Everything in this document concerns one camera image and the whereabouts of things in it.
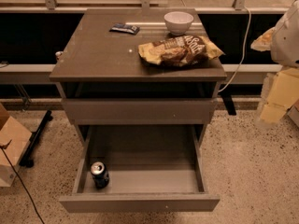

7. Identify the closed grey top drawer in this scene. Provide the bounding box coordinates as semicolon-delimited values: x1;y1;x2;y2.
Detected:
62;99;217;125

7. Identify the black stand leg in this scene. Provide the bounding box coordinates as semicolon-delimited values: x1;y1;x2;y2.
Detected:
221;91;236;116
20;110;52;168

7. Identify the black stand leg right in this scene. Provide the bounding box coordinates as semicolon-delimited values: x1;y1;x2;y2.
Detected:
221;91;236;116

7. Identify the black stand leg left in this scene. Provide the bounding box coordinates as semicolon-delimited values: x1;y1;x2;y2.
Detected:
20;110;52;168

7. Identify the grey drawer cabinet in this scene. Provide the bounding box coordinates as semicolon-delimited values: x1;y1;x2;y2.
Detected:
49;7;228;146

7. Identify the yellow brown chip bag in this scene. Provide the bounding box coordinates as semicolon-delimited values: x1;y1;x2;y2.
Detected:
138;35;223;67

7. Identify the open grey middle drawer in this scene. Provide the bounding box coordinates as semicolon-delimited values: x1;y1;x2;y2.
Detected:
60;125;220;213

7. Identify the black cable on floor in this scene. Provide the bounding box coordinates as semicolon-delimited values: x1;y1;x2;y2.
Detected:
0;147;46;224

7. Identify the cardboard box left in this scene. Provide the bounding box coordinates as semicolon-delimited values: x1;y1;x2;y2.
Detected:
0;104;32;187

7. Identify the white ceramic bowl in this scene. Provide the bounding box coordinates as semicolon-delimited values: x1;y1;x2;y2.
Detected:
164;11;194;35

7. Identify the dark blue snack packet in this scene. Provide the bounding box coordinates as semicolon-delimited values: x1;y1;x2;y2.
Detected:
110;23;140;35

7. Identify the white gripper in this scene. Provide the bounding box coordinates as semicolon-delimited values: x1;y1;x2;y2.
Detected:
250;0;299;124

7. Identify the cardboard box right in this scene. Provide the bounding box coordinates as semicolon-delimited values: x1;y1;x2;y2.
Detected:
288;100;299;127

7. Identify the blue pepsi can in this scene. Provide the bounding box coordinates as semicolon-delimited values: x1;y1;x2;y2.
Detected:
91;161;109;189

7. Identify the cardboard box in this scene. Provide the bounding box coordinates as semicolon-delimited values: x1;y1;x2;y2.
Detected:
288;100;299;127
0;104;32;187

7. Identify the small can behind cabinet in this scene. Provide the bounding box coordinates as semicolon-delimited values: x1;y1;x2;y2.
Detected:
55;51;64;61

